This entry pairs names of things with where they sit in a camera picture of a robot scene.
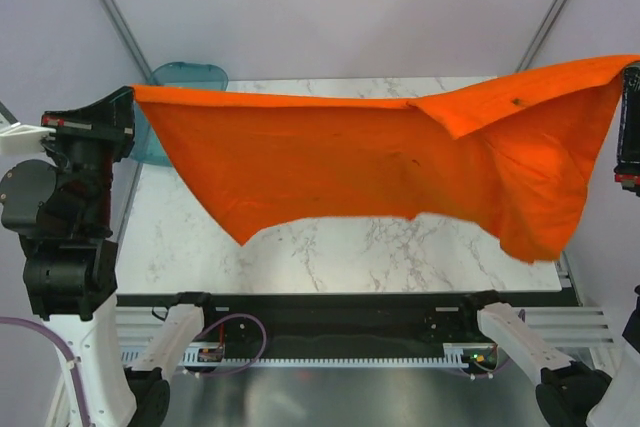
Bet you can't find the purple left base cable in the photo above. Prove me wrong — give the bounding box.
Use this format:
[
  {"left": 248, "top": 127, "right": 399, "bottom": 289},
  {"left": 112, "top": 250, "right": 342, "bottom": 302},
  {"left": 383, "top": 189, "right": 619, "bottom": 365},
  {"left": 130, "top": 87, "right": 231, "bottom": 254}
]
[{"left": 184, "top": 313, "right": 266, "bottom": 378}]

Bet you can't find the right aluminium side rail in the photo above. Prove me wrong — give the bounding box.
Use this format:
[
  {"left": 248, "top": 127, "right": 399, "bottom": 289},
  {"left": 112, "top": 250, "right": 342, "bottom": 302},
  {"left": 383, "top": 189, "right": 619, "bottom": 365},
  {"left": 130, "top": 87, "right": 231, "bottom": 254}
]
[{"left": 556, "top": 252, "right": 584, "bottom": 305}]

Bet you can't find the white slotted cable duct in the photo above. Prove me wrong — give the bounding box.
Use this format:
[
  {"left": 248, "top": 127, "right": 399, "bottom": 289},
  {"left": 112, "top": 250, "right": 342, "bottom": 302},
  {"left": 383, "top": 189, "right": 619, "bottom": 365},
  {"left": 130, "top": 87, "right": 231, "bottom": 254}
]
[{"left": 119, "top": 341, "right": 516, "bottom": 367}]

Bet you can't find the teal plastic bin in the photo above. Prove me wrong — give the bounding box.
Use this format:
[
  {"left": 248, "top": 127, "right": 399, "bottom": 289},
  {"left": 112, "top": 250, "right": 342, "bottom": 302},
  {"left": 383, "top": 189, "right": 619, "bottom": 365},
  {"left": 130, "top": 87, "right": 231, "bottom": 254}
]
[{"left": 131, "top": 62, "right": 228, "bottom": 167}]

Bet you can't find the right aluminium frame post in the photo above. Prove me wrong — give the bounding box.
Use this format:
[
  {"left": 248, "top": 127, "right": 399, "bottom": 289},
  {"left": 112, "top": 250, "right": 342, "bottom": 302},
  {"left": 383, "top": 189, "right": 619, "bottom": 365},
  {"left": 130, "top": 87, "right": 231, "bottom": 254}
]
[{"left": 515, "top": 0, "right": 570, "bottom": 72}]

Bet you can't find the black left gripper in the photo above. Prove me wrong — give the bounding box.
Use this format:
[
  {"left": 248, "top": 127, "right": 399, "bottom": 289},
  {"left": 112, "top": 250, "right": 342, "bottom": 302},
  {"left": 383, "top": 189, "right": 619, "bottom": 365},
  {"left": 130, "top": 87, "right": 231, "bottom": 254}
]
[{"left": 42, "top": 84, "right": 137, "bottom": 229}]

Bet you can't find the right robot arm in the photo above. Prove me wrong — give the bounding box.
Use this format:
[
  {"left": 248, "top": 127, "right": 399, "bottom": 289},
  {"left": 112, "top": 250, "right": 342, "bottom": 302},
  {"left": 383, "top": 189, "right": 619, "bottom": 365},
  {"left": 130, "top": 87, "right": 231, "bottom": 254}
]
[{"left": 457, "top": 55, "right": 639, "bottom": 426}]

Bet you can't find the left aluminium frame post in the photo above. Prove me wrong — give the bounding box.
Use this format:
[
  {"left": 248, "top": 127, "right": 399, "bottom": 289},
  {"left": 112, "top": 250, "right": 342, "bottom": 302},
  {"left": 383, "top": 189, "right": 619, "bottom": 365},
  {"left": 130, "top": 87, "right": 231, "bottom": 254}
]
[{"left": 99, "top": 0, "right": 152, "bottom": 79}]

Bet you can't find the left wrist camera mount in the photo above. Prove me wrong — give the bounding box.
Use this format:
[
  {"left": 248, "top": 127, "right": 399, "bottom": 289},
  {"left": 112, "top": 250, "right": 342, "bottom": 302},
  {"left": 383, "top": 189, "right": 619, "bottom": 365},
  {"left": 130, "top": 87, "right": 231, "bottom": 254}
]
[{"left": 0, "top": 104, "right": 55, "bottom": 156}]

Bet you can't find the orange t shirt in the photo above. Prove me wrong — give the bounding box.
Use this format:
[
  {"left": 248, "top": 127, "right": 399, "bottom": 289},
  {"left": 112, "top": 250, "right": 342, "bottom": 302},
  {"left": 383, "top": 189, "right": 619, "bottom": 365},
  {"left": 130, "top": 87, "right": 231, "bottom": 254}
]
[{"left": 133, "top": 54, "right": 638, "bottom": 263}]

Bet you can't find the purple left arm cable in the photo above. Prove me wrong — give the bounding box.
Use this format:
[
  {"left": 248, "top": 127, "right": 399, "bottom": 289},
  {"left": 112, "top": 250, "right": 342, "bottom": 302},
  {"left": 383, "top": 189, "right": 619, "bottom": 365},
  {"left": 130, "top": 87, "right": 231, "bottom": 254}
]
[{"left": 0, "top": 315, "right": 94, "bottom": 427}]

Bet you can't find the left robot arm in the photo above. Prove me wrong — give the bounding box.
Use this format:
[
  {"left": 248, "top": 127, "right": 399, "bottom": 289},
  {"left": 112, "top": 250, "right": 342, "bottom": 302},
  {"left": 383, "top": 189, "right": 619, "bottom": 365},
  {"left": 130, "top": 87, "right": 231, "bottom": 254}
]
[{"left": 1, "top": 87, "right": 220, "bottom": 426}]

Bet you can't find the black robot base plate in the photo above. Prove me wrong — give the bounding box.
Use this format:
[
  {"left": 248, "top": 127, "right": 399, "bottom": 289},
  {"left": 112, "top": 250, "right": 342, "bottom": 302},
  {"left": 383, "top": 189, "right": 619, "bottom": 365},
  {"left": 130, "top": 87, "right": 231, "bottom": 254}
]
[{"left": 203, "top": 294, "right": 492, "bottom": 356}]

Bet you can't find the aluminium frame post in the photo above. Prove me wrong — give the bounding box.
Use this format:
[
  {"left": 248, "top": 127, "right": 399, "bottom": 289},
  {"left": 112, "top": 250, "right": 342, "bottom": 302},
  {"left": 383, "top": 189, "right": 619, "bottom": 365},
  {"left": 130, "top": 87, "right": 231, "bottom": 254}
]
[
  {"left": 515, "top": 0, "right": 570, "bottom": 72},
  {"left": 99, "top": 0, "right": 152, "bottom": 79}
]

